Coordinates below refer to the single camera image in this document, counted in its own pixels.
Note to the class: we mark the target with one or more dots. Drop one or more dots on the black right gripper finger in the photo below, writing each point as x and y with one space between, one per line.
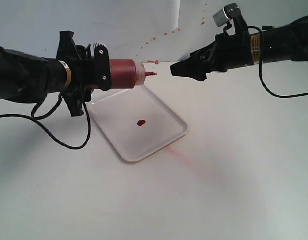
192 67

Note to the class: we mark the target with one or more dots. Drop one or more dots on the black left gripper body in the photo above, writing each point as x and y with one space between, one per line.
72 57

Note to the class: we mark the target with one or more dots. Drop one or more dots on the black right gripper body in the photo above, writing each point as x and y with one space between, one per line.
228 52

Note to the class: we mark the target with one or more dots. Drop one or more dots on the red sauce squeeze bottle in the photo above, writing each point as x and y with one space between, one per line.
128 74

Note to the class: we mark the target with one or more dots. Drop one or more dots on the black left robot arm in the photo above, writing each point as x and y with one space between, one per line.
29 79

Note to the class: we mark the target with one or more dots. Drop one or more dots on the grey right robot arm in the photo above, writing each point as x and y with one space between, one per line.
277 44

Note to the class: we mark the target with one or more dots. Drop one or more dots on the white rectangular tray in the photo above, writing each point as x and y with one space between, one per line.
136 122

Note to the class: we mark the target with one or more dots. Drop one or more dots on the red sauce blob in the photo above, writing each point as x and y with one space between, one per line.
141 122

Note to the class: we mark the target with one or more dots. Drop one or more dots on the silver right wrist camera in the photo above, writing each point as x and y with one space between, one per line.
226 14

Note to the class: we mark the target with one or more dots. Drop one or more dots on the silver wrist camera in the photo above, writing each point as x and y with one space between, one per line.
226 14
102 67

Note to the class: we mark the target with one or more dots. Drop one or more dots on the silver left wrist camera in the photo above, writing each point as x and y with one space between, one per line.
102 67

